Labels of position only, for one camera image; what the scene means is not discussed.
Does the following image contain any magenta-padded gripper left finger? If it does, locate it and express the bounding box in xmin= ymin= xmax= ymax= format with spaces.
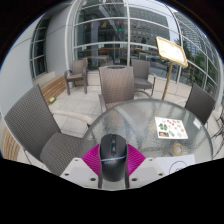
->
xmin=59 ymin=143 xmax=102 ymax=190

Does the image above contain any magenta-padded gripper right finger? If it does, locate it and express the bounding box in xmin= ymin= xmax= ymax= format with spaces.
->
xmin=125 ymin=144 xmax=167 ymax=190

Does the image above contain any black computer mouse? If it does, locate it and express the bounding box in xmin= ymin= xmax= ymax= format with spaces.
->
xmin=98 ymin=133 xmax=129 ymax=183

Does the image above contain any white printed mouse pad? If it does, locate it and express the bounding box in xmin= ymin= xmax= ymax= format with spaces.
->
xmin=153 ymin=153 xmax=197 ymax=175

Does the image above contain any round gold table hub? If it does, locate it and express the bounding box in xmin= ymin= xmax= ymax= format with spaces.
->
xmin=171 ymin=143 xmax=185 ymax=156

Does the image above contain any white picture menu card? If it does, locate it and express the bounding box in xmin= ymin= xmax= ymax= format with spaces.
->
xmin=154 ymin=116 xmax=189 ymax=140

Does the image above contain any dark grey wicker chair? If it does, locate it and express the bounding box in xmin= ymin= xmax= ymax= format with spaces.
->
xmin=3 ymin=83 xmax=94 ymax=177
xmin=184 ymin=82 xmax=216 ymax=126

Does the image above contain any wooden slatted bench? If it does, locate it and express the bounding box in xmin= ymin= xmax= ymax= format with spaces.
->
xmin=34 ymin=75 xmax=68 ymax=106
xmin=0 ymin=126 xmax=21 ymax=162

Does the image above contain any grey wicker armchair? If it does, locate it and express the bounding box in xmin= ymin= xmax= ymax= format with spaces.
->
xmin=63 ymin=58 xmax=89 ymax=96
xmin=130 ymin=58 xmax=157 ymax=98

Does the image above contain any gold menu stand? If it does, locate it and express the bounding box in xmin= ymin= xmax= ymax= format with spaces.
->
xmin=155 ymin=36 xmax=189 ymax=101

